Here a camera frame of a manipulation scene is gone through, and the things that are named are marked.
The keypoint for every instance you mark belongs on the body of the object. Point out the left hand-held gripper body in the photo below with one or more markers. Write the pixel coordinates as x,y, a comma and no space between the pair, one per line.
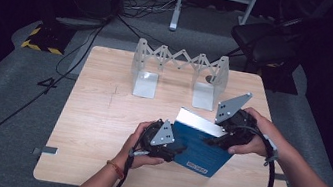
160,139

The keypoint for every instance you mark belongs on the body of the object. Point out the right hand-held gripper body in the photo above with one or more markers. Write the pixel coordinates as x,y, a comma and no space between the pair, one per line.
234,121

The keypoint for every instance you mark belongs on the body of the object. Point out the blue paperback book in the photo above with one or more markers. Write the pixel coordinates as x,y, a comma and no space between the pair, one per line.
200,146

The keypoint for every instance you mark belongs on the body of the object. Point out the person's right hand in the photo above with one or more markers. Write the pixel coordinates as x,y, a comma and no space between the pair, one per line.
259,135

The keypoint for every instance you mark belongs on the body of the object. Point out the person's left hand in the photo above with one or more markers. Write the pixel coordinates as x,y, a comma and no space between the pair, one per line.
131,155

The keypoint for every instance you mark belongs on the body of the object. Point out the white extendable bookend rack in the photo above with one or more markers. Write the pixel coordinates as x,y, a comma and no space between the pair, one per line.
177,75

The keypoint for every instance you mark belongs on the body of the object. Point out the black office chair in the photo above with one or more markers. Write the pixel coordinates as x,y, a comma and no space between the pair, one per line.
264,41

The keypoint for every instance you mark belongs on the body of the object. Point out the grey tape strip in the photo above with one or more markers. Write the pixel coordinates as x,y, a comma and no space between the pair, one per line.
45,150

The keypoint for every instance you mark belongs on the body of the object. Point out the black yellow striped base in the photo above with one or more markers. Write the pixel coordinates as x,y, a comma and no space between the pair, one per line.
46,39

